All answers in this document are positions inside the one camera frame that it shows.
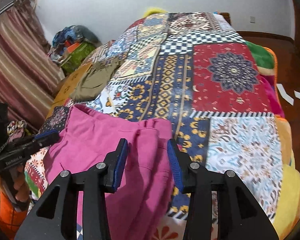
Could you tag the white curtain rail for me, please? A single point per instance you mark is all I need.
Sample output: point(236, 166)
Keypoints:
point(7, 8)

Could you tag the white wall socket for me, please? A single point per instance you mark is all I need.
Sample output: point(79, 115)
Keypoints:
point(252, 19)

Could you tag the patterned crumpled cloth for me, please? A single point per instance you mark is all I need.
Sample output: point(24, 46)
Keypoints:
point(16, 130)

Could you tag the green patterned box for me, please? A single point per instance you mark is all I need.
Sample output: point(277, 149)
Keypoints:
point(80, 57)

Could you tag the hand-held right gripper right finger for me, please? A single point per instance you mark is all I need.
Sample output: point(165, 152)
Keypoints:
point(175, 165)

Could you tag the khaki pants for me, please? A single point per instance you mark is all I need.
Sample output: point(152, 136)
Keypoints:
point(92, 82)

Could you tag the orange box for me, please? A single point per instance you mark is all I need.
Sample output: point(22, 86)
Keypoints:
point(73, 47)

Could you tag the wooden headboard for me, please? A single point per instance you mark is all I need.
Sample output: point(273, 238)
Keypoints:
point(226, 17)

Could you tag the pink pants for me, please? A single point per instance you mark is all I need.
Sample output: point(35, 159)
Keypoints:
point(95, 135)

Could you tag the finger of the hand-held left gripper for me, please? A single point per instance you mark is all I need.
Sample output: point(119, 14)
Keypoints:
point(47, 136)

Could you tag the yellow plush pillow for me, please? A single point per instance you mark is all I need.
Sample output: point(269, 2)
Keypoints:
point(155, 11)

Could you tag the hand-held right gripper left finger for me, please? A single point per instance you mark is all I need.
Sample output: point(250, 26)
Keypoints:
point(120, 165)

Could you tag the person's left forearm orange sleeve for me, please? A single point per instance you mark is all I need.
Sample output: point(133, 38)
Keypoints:
point(5, 215)

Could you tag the multicoloured fleece blanket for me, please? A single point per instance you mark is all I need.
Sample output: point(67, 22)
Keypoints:
point(262, 57)

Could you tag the blue grey bag pile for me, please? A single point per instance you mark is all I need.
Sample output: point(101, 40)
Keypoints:
point(75, 33)

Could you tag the brown cardboard box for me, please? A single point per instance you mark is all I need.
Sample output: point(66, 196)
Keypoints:
point(67, 87)

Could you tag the patchwork printed bedspread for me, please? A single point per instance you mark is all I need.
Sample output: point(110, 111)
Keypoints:
point(227, 80)

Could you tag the striped pink curtain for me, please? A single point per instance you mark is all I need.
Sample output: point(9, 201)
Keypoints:
point(20, 55)

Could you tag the person's left hand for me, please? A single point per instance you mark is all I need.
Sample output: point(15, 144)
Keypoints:
point(21, 185)

